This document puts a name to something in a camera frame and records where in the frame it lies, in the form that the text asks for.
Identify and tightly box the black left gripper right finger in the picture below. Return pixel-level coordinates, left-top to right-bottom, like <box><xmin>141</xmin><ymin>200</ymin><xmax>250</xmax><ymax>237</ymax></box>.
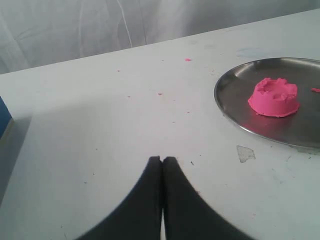
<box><xmin>162</xmin><ymin>156</ymin><xmax>250</xmax><ymax>240</ymax></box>

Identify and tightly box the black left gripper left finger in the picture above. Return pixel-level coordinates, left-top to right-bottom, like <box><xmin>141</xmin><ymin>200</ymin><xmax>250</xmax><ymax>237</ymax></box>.
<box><xmin>79</xmin><ymin>156</ymin><xmax>163</xmax><ymax>240</ymax></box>

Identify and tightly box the pink clay lump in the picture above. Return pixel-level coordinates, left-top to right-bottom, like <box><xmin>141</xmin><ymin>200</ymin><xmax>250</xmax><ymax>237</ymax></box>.
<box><xmin>248</xmin><ymin>77</ymin><xmax>300</xmax><ymax>118</ymax></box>

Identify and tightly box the clear tape scrap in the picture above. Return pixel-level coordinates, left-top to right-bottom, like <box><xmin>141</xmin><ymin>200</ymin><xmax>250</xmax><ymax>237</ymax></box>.
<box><xmin>236</xmin><ymin>145</ymin><xmax>256</xmax><ymax>164</ymax></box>

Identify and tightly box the round stainless steel plate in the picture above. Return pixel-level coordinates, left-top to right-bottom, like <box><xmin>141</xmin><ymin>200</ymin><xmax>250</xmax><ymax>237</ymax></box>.
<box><xmin>214</xmin><ymin>57</ymin><xmax>320</xmax><ymax>149</ymax></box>

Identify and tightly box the blue object at table edge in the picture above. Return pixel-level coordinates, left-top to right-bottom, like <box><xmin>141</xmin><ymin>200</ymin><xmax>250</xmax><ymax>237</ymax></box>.
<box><xmin>0</xmin><ymin>98</ymin><xmax>12</xmax><ymax>139</ymax></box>

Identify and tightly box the pink clay crumb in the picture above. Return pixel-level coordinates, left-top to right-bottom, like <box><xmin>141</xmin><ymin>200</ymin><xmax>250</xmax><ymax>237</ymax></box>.
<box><xmin>311</xmin><ymin>88</ymin><xmax>320</xmax><ymax>93</ymax></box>

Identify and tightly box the white backdrop curtain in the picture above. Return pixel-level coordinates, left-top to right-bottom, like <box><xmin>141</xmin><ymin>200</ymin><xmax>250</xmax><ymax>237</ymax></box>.
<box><xmin>0</xmin><ymin>0</ymin><xmax>320</xmax><ymax>74</ymax></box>

